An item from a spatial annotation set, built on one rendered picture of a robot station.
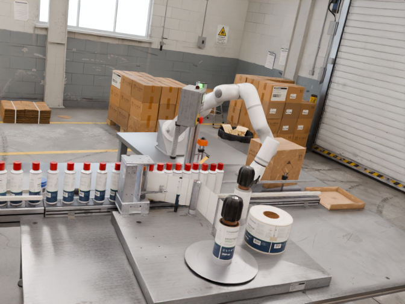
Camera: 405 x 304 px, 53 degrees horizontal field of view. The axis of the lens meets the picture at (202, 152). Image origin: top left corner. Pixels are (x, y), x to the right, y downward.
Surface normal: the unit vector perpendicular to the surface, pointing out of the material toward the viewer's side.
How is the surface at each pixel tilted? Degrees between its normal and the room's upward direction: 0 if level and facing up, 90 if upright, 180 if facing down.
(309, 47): 90
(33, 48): 90
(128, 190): 90
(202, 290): 0
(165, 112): 90
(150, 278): 0
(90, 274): 0
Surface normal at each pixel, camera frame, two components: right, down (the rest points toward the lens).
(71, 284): 0.17, -0.94
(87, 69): 0.54, 0.34
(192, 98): -0.18, 0.27
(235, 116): -0.77, 0.06
